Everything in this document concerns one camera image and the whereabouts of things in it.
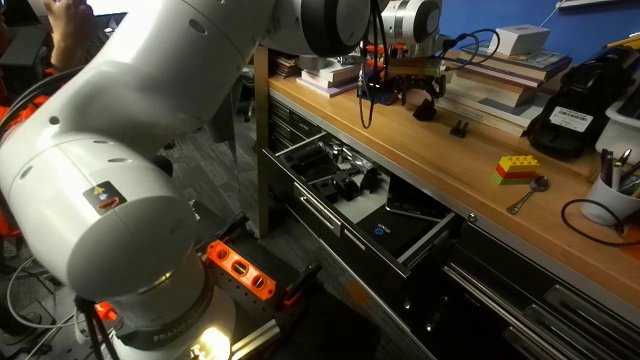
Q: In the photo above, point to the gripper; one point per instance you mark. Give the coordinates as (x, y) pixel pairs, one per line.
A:
(419, 84)

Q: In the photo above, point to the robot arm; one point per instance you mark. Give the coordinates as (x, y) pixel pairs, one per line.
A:
(125, 100)

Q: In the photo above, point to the open black drawer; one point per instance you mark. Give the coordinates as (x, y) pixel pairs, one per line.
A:
(350, 240)

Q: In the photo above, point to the wide black drawer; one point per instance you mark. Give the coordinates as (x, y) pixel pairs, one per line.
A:
(525, 310)

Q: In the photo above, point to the large black printed part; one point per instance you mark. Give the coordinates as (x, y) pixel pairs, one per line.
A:
(425, 111)

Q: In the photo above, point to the small black printed part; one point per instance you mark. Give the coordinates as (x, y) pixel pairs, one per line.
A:
(458, 130)

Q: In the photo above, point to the stack of large books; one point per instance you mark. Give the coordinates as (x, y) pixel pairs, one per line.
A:
(500, 87)

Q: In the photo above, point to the clear bag of metal parts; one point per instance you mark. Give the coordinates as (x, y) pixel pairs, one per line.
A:
(352, 157)

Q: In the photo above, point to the stack of pale books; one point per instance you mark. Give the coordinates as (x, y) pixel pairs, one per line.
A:
(330, 77)

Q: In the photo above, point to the black printed block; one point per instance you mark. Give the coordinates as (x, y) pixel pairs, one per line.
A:
(325, 190)
(370, 179)
(346, 186)

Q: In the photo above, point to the black tablet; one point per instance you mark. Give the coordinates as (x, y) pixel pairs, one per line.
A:
(414, 201)

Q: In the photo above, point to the white box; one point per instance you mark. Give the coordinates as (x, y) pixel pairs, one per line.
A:
(520, 40)

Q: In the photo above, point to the stack of toy bricks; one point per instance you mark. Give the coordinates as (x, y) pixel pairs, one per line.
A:
(516, 170)

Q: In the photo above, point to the black tray with cylinder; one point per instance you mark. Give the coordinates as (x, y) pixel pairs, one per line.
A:
(309, 159)

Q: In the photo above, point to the row of closed black drawers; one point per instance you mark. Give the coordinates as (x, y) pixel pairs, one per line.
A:
(295, 125)

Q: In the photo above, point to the stack of dark booklets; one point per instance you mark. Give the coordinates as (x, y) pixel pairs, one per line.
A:
(286, 67)

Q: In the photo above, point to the black flat box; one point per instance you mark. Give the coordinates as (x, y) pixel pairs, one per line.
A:
(395, 232)

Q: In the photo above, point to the metal spoon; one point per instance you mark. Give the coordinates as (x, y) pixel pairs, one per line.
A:
(529, 193)

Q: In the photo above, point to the black handheld device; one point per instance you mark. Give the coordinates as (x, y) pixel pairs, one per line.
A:
(575, 107)

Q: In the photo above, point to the heap of pens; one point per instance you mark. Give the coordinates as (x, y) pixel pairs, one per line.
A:
(612, 170)

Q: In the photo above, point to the white cup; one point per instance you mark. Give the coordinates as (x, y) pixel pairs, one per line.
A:
(607, 202)

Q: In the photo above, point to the person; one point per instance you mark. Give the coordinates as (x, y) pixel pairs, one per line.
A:
(70, 30)

